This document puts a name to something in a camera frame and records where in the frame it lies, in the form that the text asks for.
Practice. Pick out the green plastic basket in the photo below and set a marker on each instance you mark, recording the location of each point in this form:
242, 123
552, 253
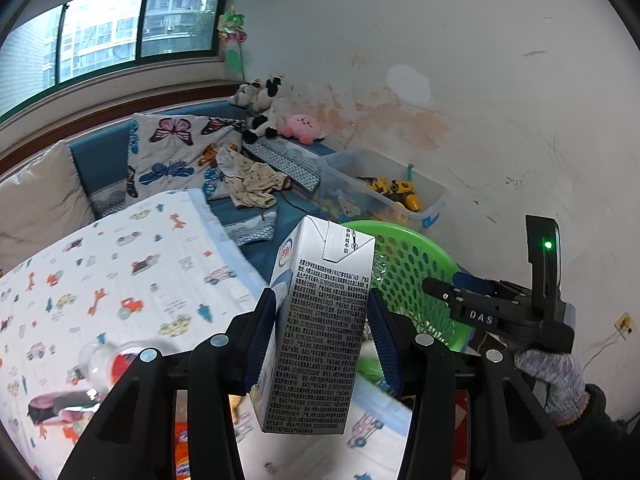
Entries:
415, 270

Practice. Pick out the wall socket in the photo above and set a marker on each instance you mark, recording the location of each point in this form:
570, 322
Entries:
627, 323

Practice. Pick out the person's right forearm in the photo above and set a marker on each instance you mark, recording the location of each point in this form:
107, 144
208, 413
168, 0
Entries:
600, 425

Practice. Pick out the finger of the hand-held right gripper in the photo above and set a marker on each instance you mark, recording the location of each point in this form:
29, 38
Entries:
447, 292
487, 286

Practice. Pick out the yellow toy truck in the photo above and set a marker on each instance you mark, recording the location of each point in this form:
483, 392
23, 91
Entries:
379, 185
406, 194

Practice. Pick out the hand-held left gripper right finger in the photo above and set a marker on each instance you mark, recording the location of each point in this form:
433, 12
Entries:
380, 340

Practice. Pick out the pink round plush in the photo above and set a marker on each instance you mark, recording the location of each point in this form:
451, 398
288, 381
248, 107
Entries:
302, 127

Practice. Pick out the clear plastic storage box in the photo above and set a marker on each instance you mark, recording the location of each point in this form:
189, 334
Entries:
430, 210

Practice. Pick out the colourful pinwheel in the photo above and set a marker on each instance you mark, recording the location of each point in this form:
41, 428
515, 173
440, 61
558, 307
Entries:
232, 35

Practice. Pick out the blue bed cover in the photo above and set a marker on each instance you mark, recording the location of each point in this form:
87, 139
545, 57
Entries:
100, 170

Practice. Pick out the clear plastic cup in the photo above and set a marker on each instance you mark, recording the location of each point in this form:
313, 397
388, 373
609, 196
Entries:
107, 362

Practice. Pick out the white milk carton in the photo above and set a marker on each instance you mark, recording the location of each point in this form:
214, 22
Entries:
320, 320

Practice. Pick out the beige printed child clothing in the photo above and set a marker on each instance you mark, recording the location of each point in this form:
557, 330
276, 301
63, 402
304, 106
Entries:
252, 180

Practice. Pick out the orange snack packet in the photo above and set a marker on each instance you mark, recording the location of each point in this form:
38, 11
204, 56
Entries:
182, 452

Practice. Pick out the white cushion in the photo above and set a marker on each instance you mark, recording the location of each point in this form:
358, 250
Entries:
40, 200

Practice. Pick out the car print blanket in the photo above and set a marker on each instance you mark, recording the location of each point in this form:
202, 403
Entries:
125, 270

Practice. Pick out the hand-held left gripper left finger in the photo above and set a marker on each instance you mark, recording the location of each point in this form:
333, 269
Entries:
265, 330

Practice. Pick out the person's right hand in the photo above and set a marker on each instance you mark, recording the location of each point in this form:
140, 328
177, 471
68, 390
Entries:
560, 380

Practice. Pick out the butterfly print blanket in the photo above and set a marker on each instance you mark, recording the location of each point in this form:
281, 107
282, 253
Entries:
170, 155

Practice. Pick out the dark snack wrapper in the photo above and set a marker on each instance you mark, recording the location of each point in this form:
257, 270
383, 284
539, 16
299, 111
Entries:
52, 405

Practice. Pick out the window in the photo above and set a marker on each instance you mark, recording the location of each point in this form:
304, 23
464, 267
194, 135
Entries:
100, 30

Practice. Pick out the grey plush dog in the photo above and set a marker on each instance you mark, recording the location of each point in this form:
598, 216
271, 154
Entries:
245, 94

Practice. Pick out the teal plastic toy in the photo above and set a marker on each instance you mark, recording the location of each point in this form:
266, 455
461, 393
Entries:
409, 170

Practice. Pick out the black and white cow plush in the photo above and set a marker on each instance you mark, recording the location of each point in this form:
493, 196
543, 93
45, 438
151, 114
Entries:
267, 105

